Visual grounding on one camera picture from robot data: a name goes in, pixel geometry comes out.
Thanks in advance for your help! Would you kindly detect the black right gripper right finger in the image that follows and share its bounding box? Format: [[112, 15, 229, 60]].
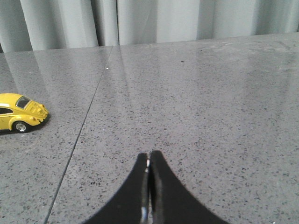
[[150, 150, 227, 224]]

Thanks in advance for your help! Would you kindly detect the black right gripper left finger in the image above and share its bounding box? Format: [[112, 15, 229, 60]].
[[85, 153, 149, 224]]

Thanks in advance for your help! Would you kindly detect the yellow toy beetle car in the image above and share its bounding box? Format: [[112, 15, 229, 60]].
[[0, 93, 49, 133]]

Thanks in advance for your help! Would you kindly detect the grey white curtain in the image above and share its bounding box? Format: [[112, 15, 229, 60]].
[[0, 0, 299, 52]]

